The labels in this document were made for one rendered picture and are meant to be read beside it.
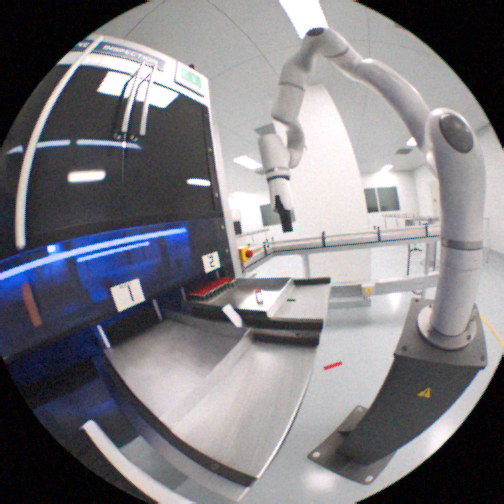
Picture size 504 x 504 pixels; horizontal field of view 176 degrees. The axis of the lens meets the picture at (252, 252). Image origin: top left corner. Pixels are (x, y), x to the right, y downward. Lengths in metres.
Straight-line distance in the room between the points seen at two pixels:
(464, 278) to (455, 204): 0.13
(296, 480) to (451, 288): 1.03
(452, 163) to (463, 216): 0.09
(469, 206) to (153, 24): 2.02
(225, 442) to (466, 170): 0.49
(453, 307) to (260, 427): 0.38
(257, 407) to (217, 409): 0.06
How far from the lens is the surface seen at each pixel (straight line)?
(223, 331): 0.43
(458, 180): 0.33
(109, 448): 0.45
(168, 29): 1.94
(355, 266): 2.07
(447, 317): 0.42
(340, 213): 1.98
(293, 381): 0.30
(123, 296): 0.46
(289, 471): 1.12
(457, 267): 0.38
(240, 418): 0.27
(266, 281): 0.70
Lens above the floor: 1.12
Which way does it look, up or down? 8 degrees down
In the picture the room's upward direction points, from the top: 10 degrees counter-clockwise
